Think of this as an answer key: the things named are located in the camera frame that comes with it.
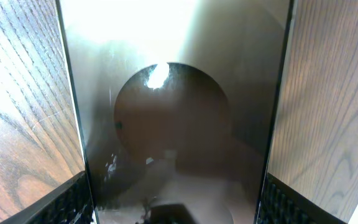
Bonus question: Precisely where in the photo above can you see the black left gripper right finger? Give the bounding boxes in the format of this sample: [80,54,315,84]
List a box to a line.
[255,174,346,224]

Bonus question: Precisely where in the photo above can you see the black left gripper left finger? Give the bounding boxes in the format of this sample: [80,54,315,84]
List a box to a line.
[1,171,94,224]

